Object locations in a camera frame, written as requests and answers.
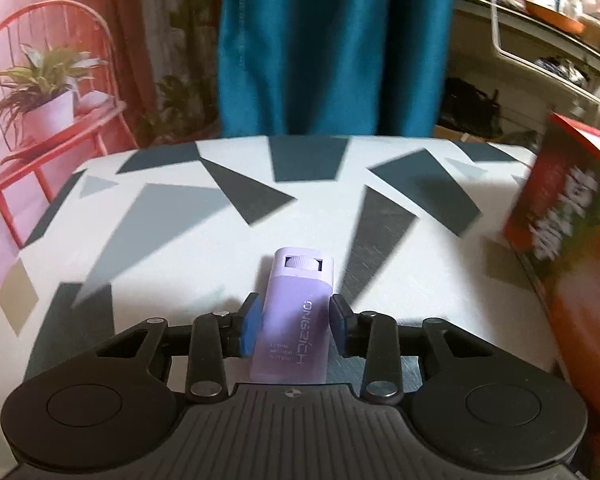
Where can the black topped desk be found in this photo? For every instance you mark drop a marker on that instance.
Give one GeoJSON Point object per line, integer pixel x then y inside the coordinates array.
{"type": "Point", "coordinates": [480, 7]}

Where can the red cardboard box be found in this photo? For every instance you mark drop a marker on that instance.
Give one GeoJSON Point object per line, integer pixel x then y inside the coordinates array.
{"type": "Point", "coordinates": [570, 240]}

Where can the orange bowl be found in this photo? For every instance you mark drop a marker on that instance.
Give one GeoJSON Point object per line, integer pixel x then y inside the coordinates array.
{"type": "Point", "coordinates": [555, 17]}

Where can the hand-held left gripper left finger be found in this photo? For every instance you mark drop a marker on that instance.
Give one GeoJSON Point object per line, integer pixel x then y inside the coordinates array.
{"type": "Point", "coordinates": [247, 327]}

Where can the purple plastic case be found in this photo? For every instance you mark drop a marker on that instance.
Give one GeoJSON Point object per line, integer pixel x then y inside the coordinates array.
{"type": "Point", "coordinates": [292, 320]}

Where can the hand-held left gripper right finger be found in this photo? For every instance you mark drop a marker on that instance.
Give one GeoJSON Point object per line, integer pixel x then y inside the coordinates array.
{"type": "Point", "coordinates": [337, 320]}

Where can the pink printed wall poster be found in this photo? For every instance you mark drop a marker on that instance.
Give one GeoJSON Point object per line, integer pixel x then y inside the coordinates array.
{"type": "Point", "coordinates": [80, 60]}

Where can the blue curtain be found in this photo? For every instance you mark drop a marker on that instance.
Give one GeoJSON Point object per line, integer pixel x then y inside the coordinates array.
{"type": "Point", "coordinates": [330, 45]}

